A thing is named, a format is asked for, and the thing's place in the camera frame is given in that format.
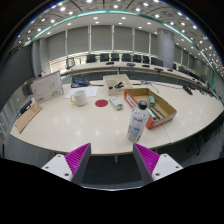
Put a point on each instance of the black desk telephone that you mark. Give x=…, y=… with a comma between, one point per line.
x=80, y=83

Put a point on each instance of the long curved conference desk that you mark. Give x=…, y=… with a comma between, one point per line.
x=100, y=67

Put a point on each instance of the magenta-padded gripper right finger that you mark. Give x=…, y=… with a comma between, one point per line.
x=146, y=159

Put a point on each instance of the white paper sheet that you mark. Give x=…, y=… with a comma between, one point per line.
x=87, y=91

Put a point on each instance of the flat brown cardboard piece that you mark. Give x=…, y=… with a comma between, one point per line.
x=28, y=118

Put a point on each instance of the black table microphone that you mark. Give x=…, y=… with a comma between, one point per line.
x=187, y=90

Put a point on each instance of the black marker pen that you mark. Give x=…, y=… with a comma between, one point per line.
x=158, y=112

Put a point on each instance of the white remote control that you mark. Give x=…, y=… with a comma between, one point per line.
x=116, y=102

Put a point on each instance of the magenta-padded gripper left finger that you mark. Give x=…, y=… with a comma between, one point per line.
x=77, y=159

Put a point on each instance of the flat round red coaster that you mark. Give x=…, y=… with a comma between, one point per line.
x=101, y=103

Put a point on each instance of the black marker with white label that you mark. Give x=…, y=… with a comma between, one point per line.
x=153, y=114

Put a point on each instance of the beige compartment organizer box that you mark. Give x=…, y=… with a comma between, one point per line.
x=115, y=79

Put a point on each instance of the open cardboard box red side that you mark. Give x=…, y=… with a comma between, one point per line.
x=141, y=97

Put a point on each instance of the row of black office chairs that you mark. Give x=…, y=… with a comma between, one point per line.
x=115, y=57

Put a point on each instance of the recessed ceiling lights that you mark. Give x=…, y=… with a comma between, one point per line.
x=200, y=43

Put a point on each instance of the clear plastic water bottle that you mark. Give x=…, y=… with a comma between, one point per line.
x=137, y=123

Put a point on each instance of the white printed cardboard box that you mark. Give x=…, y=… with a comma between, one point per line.
x=46, y=87

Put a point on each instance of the green whiteboard eraser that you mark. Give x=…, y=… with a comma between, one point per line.
x=151, y=101

